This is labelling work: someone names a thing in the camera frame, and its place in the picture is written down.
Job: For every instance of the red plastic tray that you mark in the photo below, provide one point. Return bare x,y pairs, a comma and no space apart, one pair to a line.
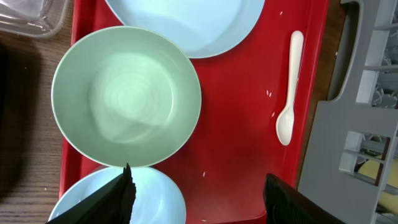
222,168

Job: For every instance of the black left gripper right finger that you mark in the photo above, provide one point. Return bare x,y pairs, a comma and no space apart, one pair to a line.
285,205

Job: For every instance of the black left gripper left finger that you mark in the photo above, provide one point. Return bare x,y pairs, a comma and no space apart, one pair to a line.
112,203

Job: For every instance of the mint green bowl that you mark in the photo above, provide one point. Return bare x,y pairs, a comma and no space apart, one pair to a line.
126,95

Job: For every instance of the large light blue plate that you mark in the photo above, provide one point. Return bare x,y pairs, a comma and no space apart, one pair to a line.
201,28

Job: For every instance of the white plastic spoon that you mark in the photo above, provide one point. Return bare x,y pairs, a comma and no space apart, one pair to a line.
285,120

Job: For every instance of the grey dishwasher rack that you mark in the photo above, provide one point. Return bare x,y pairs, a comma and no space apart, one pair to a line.
351,158

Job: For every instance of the clear plastic bin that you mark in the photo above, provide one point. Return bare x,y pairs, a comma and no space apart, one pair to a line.
33,18

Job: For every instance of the black plastic bin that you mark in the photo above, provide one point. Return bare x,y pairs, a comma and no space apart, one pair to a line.
4,68

